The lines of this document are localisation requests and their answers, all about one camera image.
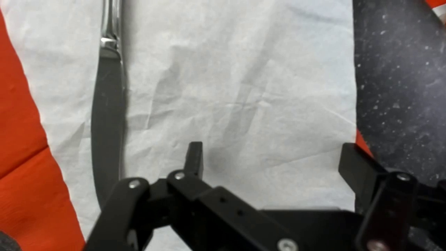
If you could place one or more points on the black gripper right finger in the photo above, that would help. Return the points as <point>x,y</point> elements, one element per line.
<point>394,210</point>

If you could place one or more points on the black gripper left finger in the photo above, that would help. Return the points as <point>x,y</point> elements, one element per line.
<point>139,218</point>

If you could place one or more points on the silver metal knife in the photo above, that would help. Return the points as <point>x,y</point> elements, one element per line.
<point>107,116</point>

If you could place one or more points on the white paper napkin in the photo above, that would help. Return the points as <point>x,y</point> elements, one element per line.
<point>231,84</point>

